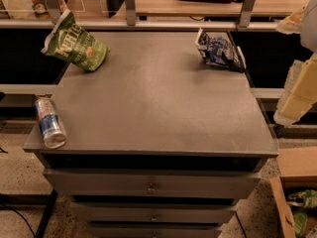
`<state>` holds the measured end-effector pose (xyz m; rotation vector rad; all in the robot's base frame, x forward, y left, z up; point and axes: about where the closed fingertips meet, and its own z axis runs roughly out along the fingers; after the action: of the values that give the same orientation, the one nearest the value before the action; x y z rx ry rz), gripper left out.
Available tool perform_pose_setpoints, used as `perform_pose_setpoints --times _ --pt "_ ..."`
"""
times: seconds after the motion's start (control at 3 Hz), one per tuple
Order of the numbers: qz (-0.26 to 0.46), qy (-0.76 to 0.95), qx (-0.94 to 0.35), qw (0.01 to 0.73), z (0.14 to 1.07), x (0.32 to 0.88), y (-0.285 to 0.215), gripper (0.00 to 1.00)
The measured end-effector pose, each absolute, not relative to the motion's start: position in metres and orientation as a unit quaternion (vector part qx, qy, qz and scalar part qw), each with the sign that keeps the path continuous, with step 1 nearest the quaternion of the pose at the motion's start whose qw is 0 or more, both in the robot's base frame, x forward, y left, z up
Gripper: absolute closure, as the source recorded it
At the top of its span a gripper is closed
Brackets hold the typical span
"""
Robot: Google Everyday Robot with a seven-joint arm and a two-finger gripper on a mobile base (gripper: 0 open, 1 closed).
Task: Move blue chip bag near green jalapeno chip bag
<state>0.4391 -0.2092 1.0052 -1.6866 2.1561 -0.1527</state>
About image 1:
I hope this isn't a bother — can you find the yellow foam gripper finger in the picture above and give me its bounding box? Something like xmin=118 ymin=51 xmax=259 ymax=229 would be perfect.
xmin=275 ymin=6 xmax=306 ymax=35
xmin=273 ymin=56 xmax=317 ymax=126

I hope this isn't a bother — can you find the blue chip bag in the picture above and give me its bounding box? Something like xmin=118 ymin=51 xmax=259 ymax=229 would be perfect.
xmin=195 ymin=29 xmax=245 ymax=72

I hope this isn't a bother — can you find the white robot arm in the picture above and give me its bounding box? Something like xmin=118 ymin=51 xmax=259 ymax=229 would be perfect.
xmin=273 ymin=0 xmax=317 ymax=126

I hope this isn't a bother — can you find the green snack bag in box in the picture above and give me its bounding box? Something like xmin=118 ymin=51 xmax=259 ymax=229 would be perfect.
xmin=286 ymin=189 xmax=317 ymax=238

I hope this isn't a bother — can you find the green jalapeno chip bag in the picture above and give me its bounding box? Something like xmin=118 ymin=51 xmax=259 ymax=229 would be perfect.
xmin=42 ymin=9 xmax=109 ymax=72

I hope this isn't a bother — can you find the cardboard box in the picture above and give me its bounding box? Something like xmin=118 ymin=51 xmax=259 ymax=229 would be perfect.
xmin=270 ymin=147 xmax=317 ymax=238

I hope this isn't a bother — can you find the grey drawer cabinet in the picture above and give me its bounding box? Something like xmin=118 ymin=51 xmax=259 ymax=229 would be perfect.
xmin=25 ymin=32 xmax=277 ymax=238

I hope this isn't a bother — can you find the blue silver drink can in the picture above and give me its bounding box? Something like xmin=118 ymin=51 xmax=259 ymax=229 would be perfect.
xmin=35 ymin=97 xmax=66 ymax=149

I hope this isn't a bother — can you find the metal railing frame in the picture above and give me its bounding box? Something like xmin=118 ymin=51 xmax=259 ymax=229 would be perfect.
xmin=0 ymin=0 xmax=287 ymax=30

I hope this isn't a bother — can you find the black floor cable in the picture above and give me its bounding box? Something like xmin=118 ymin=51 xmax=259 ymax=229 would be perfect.
xmin=0 ymin=201 xmax=38 ymax=238

